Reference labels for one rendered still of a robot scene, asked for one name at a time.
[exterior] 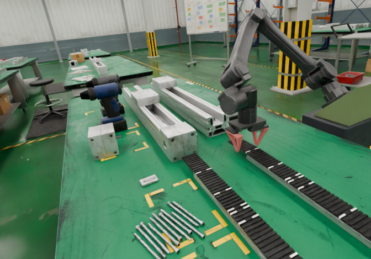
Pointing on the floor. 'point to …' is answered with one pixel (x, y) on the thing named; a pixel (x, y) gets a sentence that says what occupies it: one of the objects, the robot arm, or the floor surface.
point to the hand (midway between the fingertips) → (247, 146)
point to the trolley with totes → (348, 78)
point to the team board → (207, 16)
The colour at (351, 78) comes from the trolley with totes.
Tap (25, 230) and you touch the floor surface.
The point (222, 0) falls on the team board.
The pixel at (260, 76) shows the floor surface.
